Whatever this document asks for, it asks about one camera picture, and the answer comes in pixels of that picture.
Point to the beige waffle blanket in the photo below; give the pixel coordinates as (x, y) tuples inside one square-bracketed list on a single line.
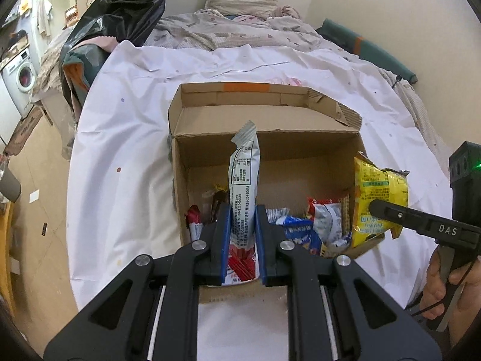
[(421, 112)]

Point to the pink cloth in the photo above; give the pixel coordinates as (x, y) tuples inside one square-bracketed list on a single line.
[(99, 43)]

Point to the black garbage bag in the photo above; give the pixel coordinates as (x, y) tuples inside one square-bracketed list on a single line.
[(120, 3)]

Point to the yellow snack bag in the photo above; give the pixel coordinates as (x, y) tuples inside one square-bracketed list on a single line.
[(375, 191)]

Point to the small red white snack packet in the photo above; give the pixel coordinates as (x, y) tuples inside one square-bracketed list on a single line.
[(325, 214)]

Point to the beige patterned cloth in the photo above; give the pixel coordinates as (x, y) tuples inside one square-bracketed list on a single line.
[(50, 67)]

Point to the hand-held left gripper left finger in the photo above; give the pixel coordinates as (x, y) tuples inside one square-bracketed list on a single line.
[(224, 248)]

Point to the blue white snack packet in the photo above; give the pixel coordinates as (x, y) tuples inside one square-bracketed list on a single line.
[(300, 233)]

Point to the white washing machine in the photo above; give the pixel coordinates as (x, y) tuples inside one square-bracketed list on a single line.
[(20, 77)]

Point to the grey trash bin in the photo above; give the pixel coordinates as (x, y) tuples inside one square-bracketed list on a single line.
[(10, 186)]

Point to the rice cake packet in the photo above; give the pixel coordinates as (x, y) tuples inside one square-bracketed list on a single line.
[(193, 222)]

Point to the cardboard box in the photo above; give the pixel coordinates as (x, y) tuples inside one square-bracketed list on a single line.
[(300, 146)]

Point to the floral grey duvet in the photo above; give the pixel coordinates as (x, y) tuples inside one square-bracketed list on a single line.
[(210, 30)]

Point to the yellow table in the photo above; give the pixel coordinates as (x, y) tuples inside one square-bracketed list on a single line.
[(6, 255)]

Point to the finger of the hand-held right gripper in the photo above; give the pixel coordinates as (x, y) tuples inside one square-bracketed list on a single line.
[(421, 223)]

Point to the brown door mat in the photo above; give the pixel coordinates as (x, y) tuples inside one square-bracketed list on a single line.
[(24, 129)]

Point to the white bed sheet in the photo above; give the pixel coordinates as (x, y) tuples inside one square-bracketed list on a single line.
[(124, 139)]

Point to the person's right hand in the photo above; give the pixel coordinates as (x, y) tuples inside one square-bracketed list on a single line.
[(432, 289)]

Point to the green rolled mat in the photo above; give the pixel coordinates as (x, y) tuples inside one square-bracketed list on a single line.
[(372, 49)]

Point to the white paper sheet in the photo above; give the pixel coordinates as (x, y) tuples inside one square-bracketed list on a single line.
[(34, 194)]

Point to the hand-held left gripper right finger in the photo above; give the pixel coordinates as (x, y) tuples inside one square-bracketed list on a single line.
[(260, 252)]

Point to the hanging white towel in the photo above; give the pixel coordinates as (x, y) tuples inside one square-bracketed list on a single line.
[(44, 17)]

